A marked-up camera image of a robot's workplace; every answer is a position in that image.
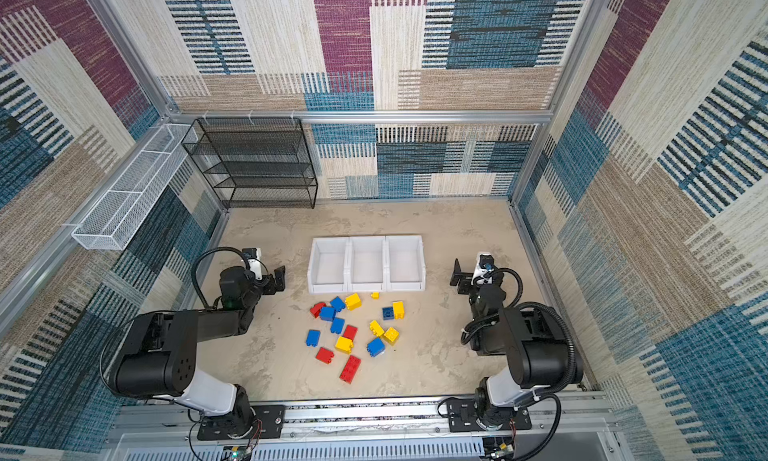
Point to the white middle plastic bin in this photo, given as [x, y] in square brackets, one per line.
[367, 263]

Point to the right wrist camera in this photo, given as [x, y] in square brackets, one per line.
[485, 266]

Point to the yellow lego brick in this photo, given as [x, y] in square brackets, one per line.
[391, 335]
[398, 310]
[376, 329]
[344, 345]
[353, 301]

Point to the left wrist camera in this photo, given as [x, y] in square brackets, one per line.
[254, 260]

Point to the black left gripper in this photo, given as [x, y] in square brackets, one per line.
[271, 280]

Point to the white left plastic bin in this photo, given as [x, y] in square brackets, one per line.
[326, 272]

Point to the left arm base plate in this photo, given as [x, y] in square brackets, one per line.
[259, 421]

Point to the long red lego brick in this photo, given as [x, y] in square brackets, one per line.
[350, 369]

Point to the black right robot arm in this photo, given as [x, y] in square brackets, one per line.
[540, 351]

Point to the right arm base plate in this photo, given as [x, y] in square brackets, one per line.
[468, 415]

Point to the white plastic bin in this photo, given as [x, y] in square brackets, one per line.
[367, 263]
[326, 272]
[406, 263]

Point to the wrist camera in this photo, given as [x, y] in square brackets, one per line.
[485, 266]
[254, 260]

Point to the black wire shelf rack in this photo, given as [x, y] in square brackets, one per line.
[254, 161]

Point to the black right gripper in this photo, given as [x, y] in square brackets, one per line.
[466, 278]

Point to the aluminium front rail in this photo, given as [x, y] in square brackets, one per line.
[384, 428]

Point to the white right plastic bin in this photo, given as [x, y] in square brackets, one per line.
[406, 263]

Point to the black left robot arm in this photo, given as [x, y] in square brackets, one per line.
[158, 356]

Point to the white wire mesh basket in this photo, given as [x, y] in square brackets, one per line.
[119, 213]

